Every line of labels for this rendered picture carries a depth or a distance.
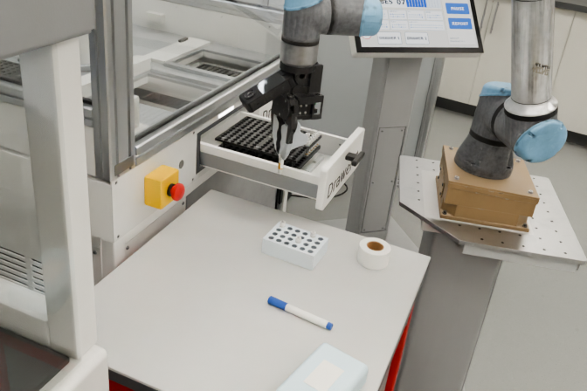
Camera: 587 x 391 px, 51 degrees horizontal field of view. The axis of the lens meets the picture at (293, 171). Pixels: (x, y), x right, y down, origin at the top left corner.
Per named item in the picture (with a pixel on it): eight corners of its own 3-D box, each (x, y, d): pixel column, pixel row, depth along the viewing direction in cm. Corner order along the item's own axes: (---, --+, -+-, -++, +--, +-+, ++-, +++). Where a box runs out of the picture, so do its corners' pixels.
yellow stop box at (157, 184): (181, 197, 139) (182, 169, 136) (163, 211, 133) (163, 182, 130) (162, 191, 141) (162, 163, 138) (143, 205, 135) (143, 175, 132)
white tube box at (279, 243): (327, 251, 140) (328, 237, 138) (312, 270, 133) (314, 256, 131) (278, 235, 144) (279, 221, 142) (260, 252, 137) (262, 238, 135)
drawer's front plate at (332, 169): (359, 164, 168) (365, 127, 163) (321, 211, 144) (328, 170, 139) (353, 162, 169) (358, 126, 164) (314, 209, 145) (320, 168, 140)
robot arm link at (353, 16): (369, -11, 128) (318, -14, 125) (388, 3, 118) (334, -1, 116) (363, 26, 132) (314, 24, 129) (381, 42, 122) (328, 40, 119)
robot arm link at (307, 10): (334, -11, 115) (290, -13, 113) (328, 47, 120) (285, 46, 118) (323, -19, 122) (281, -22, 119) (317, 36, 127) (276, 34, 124)
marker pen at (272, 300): (333, 327, 118) (334, 321, 117) (329, 332, 116) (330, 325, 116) (271, 300, 123) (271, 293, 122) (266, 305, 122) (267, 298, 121)
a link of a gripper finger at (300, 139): (308, 161, 132) (313, 121, 129) (284, 165, 130) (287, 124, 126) (302, 156, 135) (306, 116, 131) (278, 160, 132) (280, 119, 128)
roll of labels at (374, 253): (362, 270, 135) (365, 256, 133) (352, 252, 141) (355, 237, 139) (392, 269, 137) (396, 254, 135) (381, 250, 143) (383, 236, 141)
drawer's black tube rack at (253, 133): (319, 157, 166) (321, 135, 163) (293, 183, 151) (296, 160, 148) (245, 137, 172) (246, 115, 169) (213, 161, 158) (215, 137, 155)
